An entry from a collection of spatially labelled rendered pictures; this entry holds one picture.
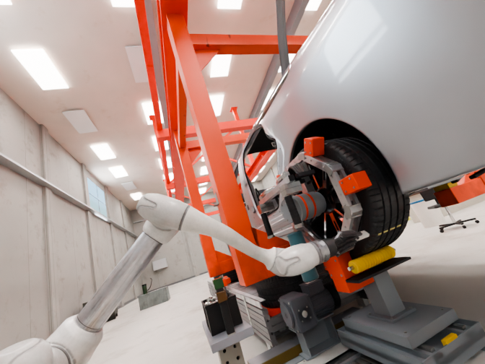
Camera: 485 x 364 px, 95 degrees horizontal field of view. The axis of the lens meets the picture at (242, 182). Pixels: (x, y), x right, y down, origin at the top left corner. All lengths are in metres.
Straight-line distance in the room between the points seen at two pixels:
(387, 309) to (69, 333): 1.32
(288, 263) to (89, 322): 0.75
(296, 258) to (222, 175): 0.94
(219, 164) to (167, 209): 0.89
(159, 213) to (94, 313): 0.44
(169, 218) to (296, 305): 0.89
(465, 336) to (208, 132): 1.74
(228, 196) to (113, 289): 0.89
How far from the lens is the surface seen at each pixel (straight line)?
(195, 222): 0.84
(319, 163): 1.14
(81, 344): 1.10
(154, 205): 0.86
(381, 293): 1.38
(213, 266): 3.43
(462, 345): 1.38
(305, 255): 0.90
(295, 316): 1.44
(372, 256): 1.24
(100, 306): 1.08
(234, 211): 1.56
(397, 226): 1.25
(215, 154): 1.70
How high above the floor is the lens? 0.73
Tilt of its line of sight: 16 degrees up
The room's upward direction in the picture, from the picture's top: 18 degrees counter-clockwise
